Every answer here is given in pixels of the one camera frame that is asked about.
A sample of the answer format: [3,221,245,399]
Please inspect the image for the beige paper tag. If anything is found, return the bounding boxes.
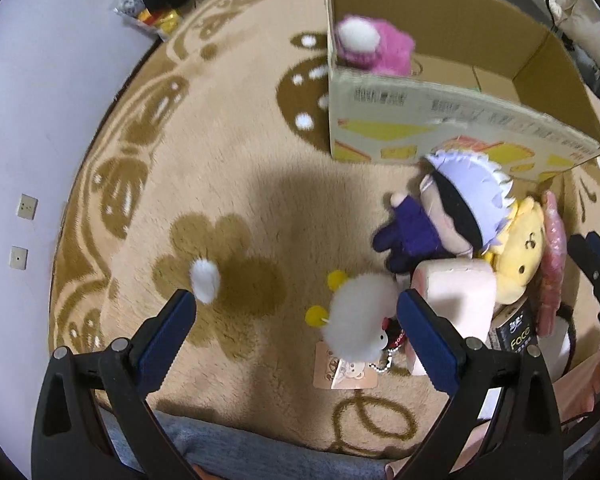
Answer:
[314,342,378,390]

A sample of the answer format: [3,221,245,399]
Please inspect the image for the pink fluffy plush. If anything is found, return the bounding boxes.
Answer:
[334,15,415,77]

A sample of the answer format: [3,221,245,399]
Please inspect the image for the person's jeans leg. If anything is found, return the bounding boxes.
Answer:
[97,407,396,480]

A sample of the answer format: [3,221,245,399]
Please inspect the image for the small black red keychain plush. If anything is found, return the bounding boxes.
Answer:
[375,316,412,376]

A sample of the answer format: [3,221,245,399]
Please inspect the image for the pale pink white cushion plush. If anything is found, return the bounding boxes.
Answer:
[409,258,498,376]

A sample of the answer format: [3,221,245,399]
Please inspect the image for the white box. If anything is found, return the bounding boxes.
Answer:
[535,317,571,381]

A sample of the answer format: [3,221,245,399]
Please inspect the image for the white fluffy yellow-eared plush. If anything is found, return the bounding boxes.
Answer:
[305,270,406,363]

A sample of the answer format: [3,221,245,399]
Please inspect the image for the yellow dog plush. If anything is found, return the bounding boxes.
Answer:
[480,196,546,306]

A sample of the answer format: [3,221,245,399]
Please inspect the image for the white pom-pom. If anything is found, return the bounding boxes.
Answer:
[189,256,222,305]

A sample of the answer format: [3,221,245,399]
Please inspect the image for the beige floral rug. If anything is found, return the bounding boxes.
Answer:
[47,0,600,461]

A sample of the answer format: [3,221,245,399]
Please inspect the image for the yellow red snack bag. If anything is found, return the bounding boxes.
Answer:
[139,7,182,41]

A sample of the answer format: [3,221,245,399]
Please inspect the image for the pink wrapped plush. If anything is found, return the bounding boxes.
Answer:
[537,190,567,336]

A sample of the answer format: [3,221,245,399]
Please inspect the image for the white-haired blindfolded plush doll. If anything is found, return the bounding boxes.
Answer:
[371,151,517,275]

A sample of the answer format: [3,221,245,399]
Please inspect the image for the small black box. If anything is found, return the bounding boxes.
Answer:
[490,305,540,356]

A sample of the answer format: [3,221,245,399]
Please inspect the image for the pink cloth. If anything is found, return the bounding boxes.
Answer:
[550,347,600,441]

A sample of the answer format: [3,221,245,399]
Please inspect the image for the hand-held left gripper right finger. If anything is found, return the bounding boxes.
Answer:
[395,287,566,480]

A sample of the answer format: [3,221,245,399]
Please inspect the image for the cardboard box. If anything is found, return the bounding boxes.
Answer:
[325,0,600,183]

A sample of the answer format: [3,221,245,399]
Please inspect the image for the silver patterned snack bag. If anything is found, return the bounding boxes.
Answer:
[114,0,146,23]

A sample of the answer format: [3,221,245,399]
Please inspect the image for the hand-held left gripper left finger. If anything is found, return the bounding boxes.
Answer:
[31,288,201,480]

